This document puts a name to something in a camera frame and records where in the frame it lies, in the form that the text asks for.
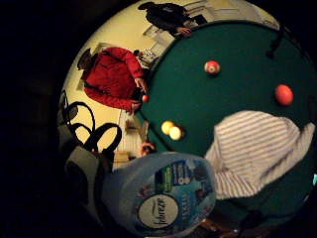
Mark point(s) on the white cue ball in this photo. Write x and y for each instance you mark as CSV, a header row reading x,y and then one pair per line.
x,y
175,133

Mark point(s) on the blue plastic spray bottle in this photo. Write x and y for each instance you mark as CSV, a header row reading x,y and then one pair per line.
x,y
155,198

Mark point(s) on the green pool table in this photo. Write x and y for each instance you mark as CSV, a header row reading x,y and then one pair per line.
x,y
237,82

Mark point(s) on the small dark red billiard ball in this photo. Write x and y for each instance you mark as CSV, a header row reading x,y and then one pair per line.
x,y
145,98

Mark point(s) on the yellow billiard ball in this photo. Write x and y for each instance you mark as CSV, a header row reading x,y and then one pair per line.
x,y
166,127

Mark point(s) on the striped white cloth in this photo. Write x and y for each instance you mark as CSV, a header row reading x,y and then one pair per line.
x,y
254,155

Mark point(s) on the solid red billiard ball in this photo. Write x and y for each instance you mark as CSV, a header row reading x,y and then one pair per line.
x,y
284,94

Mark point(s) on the red striped billiard ball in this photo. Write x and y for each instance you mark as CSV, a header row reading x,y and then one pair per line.
x,y
212,67

